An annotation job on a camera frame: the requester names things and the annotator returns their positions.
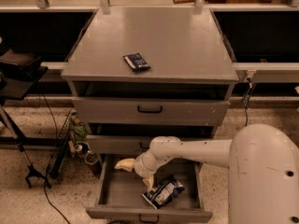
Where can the grey metal rail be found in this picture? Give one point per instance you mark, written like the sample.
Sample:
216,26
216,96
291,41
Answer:
268,72

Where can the grey drawer cabinet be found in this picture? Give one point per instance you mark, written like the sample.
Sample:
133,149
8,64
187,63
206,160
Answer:
185,53

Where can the grey bottom drawer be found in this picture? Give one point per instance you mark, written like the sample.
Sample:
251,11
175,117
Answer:
120,195

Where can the black wire basket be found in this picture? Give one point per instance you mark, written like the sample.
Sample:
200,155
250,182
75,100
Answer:
57,157

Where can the grey drawer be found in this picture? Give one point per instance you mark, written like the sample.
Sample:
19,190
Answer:
133,139
120,195
151,109

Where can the black tripod stand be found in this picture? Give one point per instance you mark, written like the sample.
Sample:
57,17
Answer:
33,172

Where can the dark blue snack packet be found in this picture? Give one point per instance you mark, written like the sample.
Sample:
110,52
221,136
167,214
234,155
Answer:
136,62

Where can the brown cup with lid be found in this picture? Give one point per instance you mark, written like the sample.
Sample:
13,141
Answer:
92,161

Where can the blue white chip bag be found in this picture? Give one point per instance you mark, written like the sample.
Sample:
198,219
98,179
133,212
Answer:
164,192

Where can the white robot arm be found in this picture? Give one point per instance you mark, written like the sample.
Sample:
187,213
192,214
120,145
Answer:
262,164

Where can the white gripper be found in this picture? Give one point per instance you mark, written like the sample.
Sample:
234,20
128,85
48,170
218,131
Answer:
142,164

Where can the green snack bag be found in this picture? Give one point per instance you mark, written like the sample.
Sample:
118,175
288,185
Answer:
78,129

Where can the grey middle drawer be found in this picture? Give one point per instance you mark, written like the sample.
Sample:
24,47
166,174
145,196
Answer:
133,139

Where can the black tray on stand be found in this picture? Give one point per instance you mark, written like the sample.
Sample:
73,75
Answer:
19,72

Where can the grey top drawer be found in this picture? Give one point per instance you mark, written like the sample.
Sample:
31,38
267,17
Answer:
151,109

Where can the metal soda can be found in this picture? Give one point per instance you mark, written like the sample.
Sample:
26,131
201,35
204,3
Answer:
81,148

